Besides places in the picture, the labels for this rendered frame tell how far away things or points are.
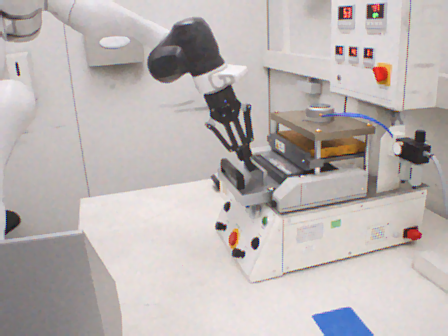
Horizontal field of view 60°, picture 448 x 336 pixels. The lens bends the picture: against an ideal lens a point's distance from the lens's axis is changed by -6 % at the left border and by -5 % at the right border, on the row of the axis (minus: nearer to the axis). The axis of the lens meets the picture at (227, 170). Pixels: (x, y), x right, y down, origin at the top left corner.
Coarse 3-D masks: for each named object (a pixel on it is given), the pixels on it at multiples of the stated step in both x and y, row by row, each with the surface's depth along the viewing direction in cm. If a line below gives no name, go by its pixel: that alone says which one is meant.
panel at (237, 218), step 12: (240, 204) 118; (264, 204) 105; (228, 216) 123; (240, 216) 116; (264, 216) 103; (228, 228) 121; (240, 228) 114; (252, 228) 107; (264, 228) 102; (240, 240) 112; (264, 240) 100; (252, 252) 104; (240, 264) 108; (252, 264) 102
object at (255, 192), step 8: (240, 168) 117; (256, 168) 107; (224, 176) 112; (248, 176) 111; (256, 176) 108; (264, 176) 103; (224, 184) 113; (232, 184) 106; (248, 184) 106; (256, 184) 105; (264, 184) 104; (272, 184) 105; (280, 184) 104; (232, 192) 107; (240, 192) 101; (248, 192) 101; (256, 192) 100; (264, 192) 101; (272, 192) 101; (240, 200) 101; (248, 200) 100; (256, 200) 101; (264, 200) 101
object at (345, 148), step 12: (288, 132) 119; (300, 144) 107; (312, 144) 106; (324, 144) 106; (336, 144) 105; (348, 144) 105; (360, 144) 106; (312, 156) 102; (324, 156) 104; (336, 156) 105; (348, 156) 106; (360, 156) 107
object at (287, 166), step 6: (264, 156) 116; (270, 156) 116; (276, 156) 115; (282, 156) 115; (276, 162) 111; (282, 162) 110; (288, 162) 110; (282, 168) 106; (288, 168) 106; (294, 168) 105; (300, 168) 105
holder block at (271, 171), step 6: (258, 156) 119; (258, 162) 117; (264, 162) 114; (264, 168) 114; (270, 168) 109; (336, 168) 107; (270, 174) 110; (276, 174) 106; (282, 174) 104; (300, 174) 104; (306, 174) 104; (276, 180) 106; (282, 180) 102
